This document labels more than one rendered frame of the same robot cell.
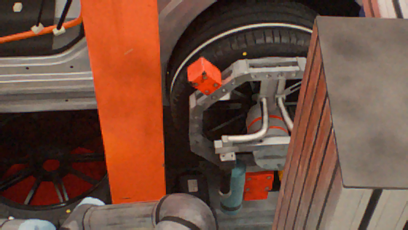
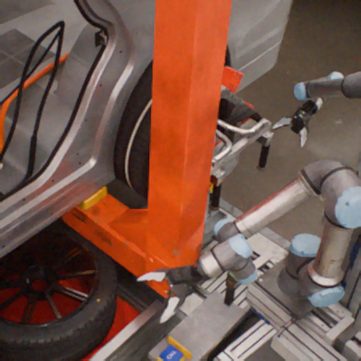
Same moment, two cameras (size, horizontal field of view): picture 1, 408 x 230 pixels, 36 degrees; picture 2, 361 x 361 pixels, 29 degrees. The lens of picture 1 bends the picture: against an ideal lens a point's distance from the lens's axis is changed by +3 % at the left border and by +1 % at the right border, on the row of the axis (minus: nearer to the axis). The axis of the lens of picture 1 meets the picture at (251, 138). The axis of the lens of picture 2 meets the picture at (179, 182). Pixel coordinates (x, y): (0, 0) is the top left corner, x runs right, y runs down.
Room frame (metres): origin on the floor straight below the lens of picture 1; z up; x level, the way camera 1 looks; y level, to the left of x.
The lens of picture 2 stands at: (-0.28, 1.45, 2.85)
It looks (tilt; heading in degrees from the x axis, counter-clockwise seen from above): 44 degrees down; 322
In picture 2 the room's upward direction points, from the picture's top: 5 degrees clockwise
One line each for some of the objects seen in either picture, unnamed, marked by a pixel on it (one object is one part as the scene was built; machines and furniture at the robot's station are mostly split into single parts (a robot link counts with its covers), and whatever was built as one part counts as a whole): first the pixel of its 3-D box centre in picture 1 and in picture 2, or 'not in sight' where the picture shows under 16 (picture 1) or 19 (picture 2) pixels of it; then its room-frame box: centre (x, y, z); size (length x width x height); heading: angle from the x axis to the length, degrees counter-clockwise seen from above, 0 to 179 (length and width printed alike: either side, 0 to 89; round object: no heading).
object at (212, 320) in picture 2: not in sight; (198, 334); (0.91, 0.35, 0.44); 0.43 x 0.17 x 0.03; 104
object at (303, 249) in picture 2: not in sight; (305, 255); (0.69, 0.09, 0.98); 0.13 x 0.12 x 0.14; 161
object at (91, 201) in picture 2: not in sight; (85, 191); (1.63, 0.46, 0.71); 0.14 x 0.14 x 0.05; 14
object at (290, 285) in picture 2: not in sight; (299, 274); (0.70, 0.08, 0.87); 0.15 x 0.15 x 0.10
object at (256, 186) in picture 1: (254, 172); not in sight; (1.53, -0.03, 0.48); 0.16 x 0.12 x 0.17; 14
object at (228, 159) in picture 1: (226, 153); (213, 173); (1.25, 0.07, 0.93); 0.09 x 0.05 x 0.05; 14
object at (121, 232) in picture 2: not in sight; (114, 213); (1.46, 0.42, 0.69); 0.52 x 0.17 x 0.35; 14
